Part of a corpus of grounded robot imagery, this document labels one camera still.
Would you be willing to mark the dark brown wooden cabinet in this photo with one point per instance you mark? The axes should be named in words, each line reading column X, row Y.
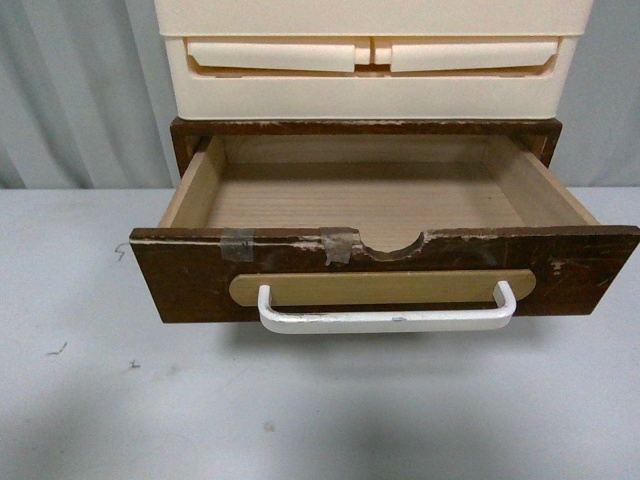
column 540, row 136

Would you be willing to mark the grey curtain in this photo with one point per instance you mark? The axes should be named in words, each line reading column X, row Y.
column 87, row 99

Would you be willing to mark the cream plastic organizer box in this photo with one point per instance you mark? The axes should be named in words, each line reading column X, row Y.
column 371, row 91

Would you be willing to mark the wooden drawer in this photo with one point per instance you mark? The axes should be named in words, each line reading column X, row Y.
column 395, row 224

